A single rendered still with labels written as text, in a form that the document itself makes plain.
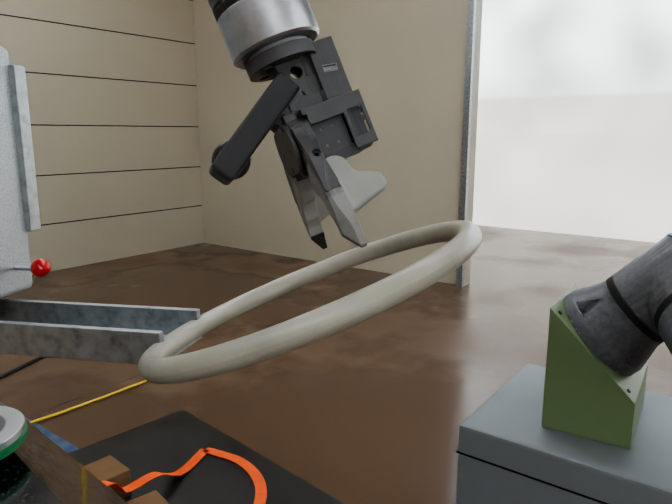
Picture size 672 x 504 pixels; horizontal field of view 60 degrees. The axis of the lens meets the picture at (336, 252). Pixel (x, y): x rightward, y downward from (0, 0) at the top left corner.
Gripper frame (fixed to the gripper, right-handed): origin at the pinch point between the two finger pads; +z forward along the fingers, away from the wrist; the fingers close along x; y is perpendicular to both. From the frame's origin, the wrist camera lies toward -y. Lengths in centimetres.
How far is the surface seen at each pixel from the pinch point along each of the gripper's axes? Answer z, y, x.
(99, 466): 59, -75, 190
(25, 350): -1, -41, 41
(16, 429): 12, -52, 59
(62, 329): -1.9, -33.8, 36.6
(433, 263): 5.3, 9.5, 0.7
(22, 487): 20, -52, 51
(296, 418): 92, 6, 234
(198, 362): 5.4, -16.6, 5.2
